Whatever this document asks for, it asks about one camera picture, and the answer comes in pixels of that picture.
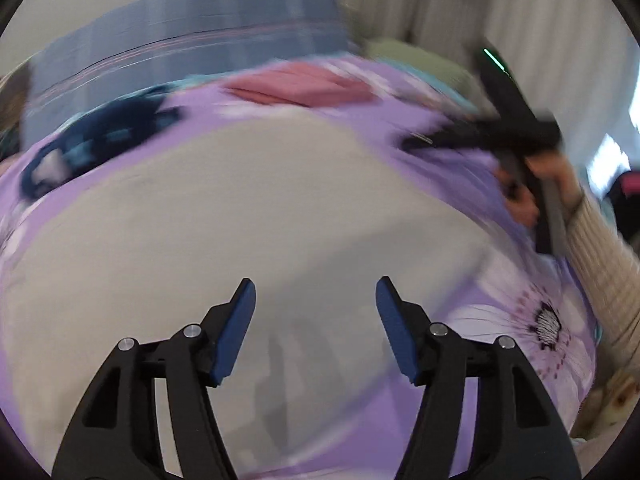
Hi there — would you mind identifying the pink folded garment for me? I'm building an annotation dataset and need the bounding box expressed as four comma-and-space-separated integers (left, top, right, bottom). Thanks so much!
222, 60, 378, 108

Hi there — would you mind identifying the blue plaid cloth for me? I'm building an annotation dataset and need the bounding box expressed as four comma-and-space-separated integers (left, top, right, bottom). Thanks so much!
20, 0, 361, 156

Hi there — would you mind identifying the purple floral bedsheet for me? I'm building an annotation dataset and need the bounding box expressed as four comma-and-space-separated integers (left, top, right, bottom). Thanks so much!
0, 55, 601, 480

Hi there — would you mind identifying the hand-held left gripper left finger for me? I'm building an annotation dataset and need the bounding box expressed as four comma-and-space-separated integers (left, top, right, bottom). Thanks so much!
51, 277, 257, 480

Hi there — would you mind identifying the green pillow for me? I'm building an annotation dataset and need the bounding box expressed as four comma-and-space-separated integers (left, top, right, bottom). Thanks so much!
362, 37, 483, 111

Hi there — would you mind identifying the white pleated curtain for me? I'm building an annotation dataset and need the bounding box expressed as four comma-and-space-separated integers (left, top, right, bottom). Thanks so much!
345, 0, 640, 201

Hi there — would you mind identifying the person's right hand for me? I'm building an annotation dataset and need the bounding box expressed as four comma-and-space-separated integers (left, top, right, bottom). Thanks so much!
494, 151, 584, 229

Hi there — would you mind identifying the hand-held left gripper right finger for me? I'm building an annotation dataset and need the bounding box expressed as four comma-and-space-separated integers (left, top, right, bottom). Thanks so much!
375, 275, 583, 480

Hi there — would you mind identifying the navy star-print garment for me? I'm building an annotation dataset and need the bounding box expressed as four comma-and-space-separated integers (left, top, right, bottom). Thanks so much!
20, 85, 183, 201

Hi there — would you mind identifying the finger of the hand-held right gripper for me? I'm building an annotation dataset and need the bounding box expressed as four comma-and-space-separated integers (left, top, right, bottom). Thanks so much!
400, 121, 482, 153

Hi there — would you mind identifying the person's right forearm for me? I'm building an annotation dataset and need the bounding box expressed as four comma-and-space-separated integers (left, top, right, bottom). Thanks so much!
562, 192, 640, 376

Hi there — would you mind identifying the white long-sleeve shirt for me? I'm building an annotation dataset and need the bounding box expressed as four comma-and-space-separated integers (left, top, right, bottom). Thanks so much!
0, 120, 496, 480

